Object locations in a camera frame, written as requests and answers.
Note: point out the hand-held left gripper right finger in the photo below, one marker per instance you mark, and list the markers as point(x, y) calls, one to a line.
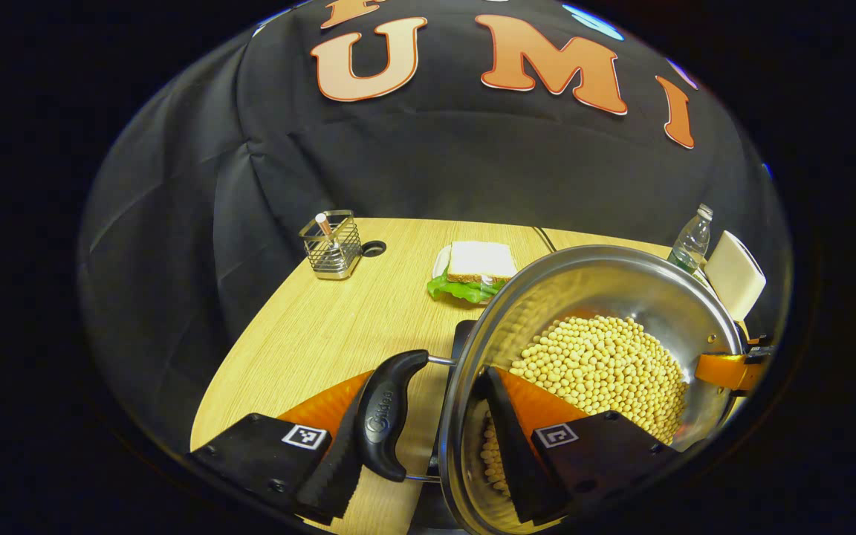
point(513, 461)

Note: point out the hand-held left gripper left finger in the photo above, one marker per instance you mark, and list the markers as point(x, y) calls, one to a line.
point(328, 479)

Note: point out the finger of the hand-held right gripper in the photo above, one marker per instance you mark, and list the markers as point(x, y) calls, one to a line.
point(761, 355)
point(725, 370)

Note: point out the pile of soybeans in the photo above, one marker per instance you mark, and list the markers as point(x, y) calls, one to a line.
point(606, 364)

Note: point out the white toaster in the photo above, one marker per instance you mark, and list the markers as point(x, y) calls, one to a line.
point(733, 275)

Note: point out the clear plastic water bottle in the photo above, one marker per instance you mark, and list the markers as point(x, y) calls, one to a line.
point(692, 241)

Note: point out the sandwich with lettuce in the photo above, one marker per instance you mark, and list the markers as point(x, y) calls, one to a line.
point(480, 260)

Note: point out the white and red pen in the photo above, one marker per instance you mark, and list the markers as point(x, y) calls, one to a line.
point(322, 221)

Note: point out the black backdrop cloth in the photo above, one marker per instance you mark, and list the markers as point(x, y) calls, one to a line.
point(435, 163)

